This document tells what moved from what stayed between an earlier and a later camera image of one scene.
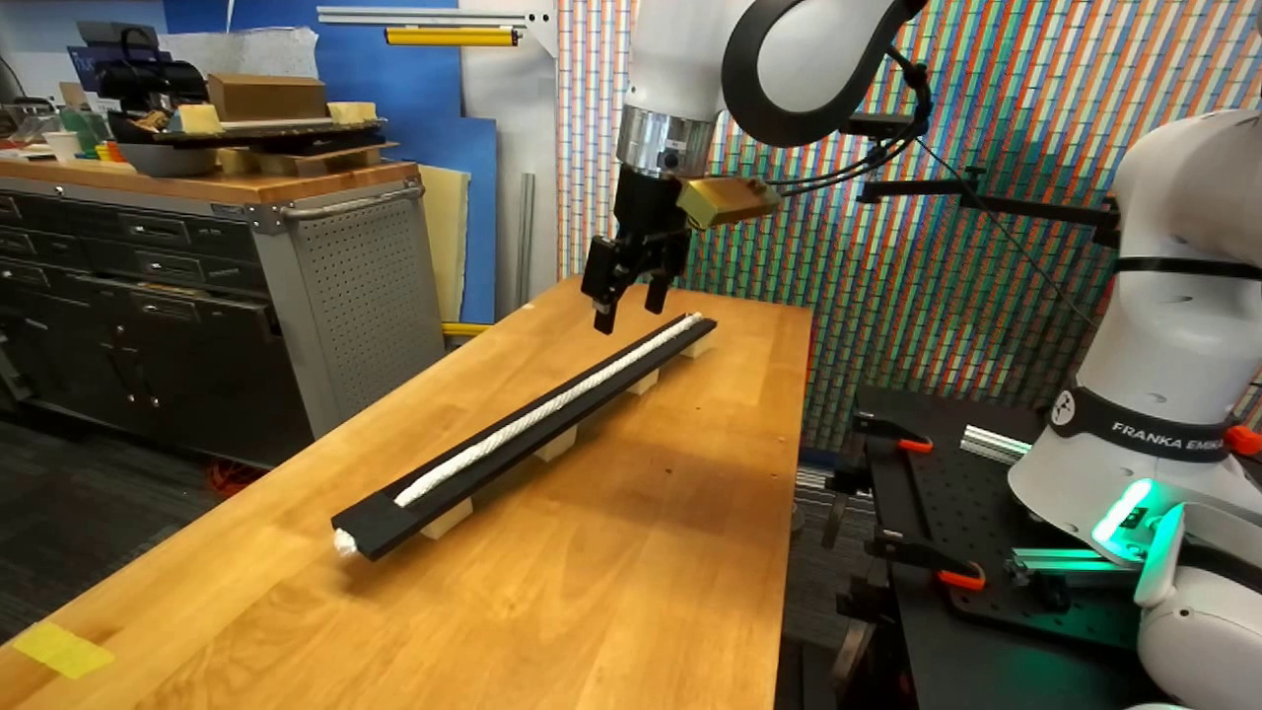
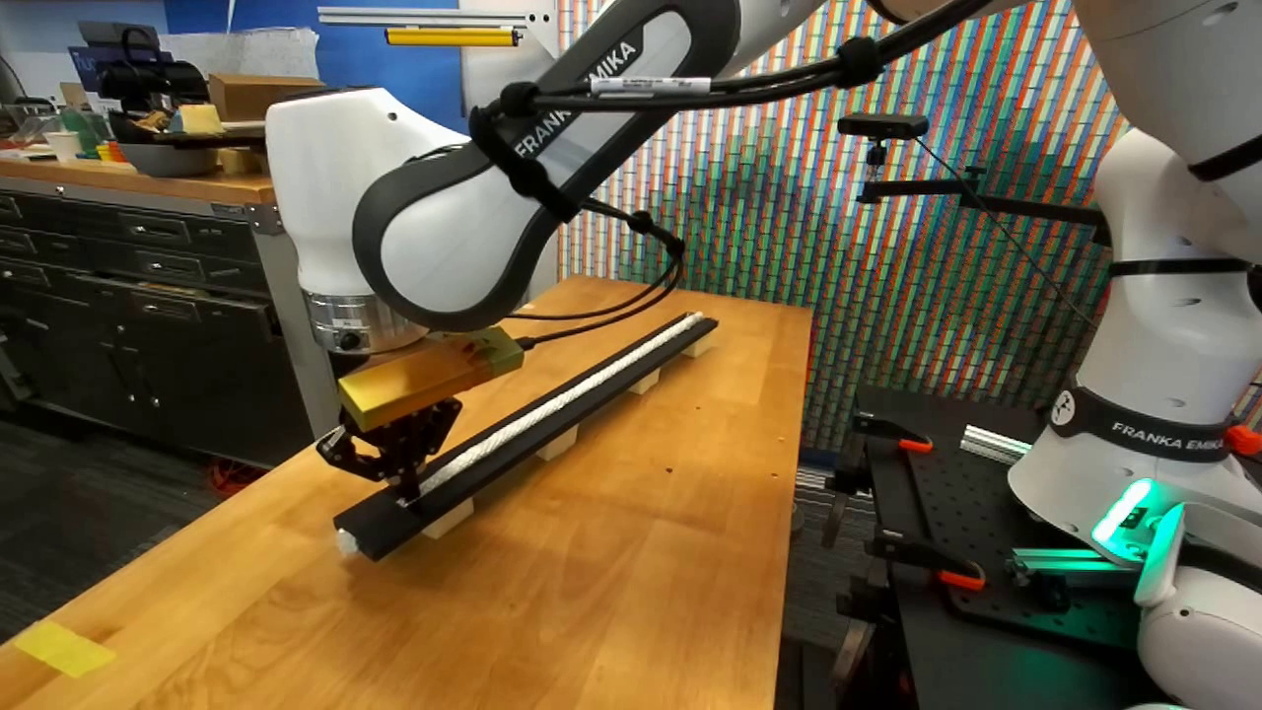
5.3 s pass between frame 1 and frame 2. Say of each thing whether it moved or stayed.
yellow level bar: stayed
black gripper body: moved
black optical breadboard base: stayed
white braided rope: stayed
